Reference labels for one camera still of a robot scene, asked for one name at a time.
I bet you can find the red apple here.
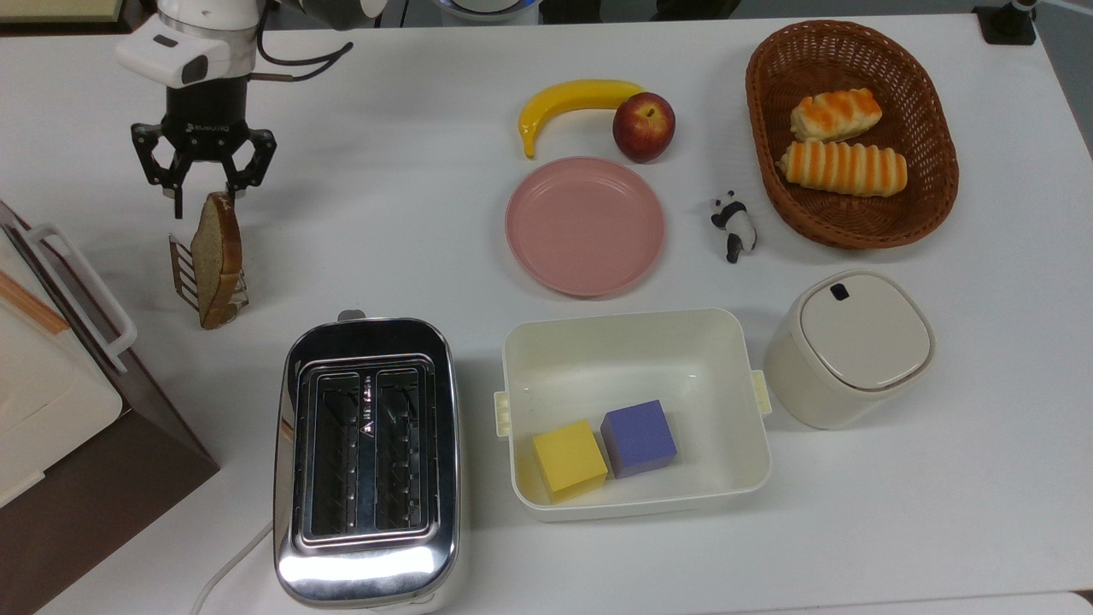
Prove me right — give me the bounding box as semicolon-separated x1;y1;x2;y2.
612;91;676;163

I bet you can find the white toaster power cable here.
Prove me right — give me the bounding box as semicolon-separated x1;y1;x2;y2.
190;521;276;615

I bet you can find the white appliance with handle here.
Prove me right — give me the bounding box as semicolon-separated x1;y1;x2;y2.
0;201;220;615

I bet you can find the orange glazed bread roll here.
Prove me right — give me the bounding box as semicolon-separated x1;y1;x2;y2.
790;88;883;143

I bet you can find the pink plate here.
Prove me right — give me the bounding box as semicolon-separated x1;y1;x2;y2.
505;156;667;298

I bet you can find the metal toast rack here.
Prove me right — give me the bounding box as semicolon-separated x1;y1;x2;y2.
168;235;250;313

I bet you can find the black camera stand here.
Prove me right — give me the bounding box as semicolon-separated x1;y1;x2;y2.
973;0;1039;45

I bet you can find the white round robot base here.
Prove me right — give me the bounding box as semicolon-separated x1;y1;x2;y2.
431;0;541;24

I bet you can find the long striped bread roll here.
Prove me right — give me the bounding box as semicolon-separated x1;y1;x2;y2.
777;140;909;198

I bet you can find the purple cube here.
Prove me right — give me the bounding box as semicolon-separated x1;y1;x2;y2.
600;399;678;479

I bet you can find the brown wicker basket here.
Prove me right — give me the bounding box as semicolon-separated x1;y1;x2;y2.
745;20;960;250

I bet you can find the cream lidded bin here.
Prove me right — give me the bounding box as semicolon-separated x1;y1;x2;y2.
763;270;937;431

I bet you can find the yellow banana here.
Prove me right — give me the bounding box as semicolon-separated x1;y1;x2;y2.
518;79;646;160

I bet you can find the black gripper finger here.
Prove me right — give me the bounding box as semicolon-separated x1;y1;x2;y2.
224;128;278;199
131;122;185;220

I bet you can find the chrome and cream toaster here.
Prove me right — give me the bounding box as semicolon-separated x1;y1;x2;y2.
273;309;462;612

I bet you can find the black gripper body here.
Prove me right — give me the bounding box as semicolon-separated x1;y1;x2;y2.
165;79;250;163

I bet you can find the brown bread slice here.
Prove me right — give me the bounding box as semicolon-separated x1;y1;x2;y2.
190;191;243;330

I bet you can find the white cabinet handle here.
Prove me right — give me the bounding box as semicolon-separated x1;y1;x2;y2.
24;224;137;374

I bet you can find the yellow cube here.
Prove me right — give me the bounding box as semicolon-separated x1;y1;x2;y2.
533;419;609;503

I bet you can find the white plastic container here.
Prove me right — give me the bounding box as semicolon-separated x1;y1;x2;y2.
494;307;774;522

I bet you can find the panda figurine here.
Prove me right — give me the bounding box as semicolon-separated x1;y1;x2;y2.
710;190;758;264

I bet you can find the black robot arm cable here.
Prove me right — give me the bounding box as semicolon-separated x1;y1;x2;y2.
254;24;354;83

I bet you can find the cream microwave appliance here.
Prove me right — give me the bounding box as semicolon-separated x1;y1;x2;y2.
0;201;123;509

